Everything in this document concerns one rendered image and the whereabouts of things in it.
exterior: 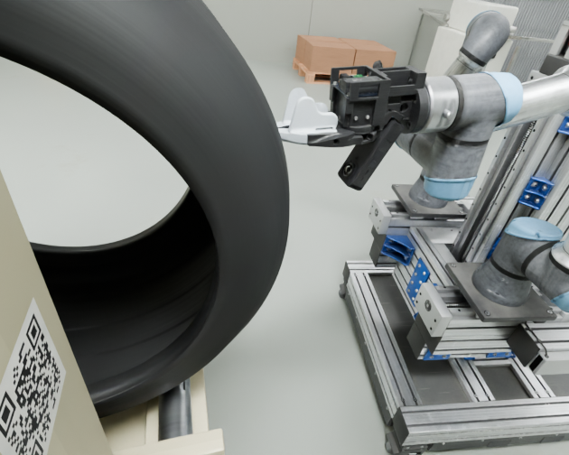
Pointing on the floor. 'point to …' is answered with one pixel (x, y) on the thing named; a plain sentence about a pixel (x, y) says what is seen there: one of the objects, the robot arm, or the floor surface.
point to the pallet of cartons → (337, 56)
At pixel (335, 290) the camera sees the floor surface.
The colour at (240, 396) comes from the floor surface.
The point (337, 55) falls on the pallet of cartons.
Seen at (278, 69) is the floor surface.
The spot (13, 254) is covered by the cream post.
